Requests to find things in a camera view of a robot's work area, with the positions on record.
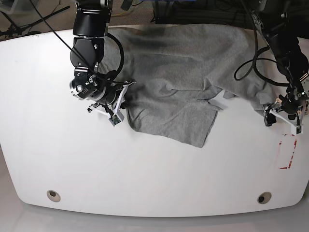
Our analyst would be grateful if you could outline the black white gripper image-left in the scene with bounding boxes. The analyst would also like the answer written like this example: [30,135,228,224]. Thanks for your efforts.
[70,67,136,116]

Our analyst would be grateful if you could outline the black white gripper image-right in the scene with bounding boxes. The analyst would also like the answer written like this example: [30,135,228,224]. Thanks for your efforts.
[263,74,309,134]

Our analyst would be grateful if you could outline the grey T-shirt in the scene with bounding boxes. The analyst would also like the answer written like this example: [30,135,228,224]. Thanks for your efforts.
[109,24,275,148]

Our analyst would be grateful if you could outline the red tape marking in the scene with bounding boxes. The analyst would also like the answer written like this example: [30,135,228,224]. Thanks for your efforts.
[276,133,297,170]

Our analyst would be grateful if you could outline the right table grommet hole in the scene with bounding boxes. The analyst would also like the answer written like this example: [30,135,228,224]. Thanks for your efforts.
[257,192,272,204]

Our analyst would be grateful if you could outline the table grommet hole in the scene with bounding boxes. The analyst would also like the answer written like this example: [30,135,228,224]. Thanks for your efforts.
[257,192,272,204]
[47,190,61,203]

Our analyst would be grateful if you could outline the left table grommet hole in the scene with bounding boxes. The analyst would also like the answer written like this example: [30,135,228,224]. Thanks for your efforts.
[47,190,61,203]

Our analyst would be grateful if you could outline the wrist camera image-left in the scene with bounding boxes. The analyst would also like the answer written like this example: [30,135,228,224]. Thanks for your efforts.
[108,113,124,126]

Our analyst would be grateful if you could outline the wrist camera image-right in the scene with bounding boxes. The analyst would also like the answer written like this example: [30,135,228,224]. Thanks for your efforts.
[296,125,303,134]

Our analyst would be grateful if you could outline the black arm cable image-left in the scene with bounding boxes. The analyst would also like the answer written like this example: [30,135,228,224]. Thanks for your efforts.
[98,33,125,83]

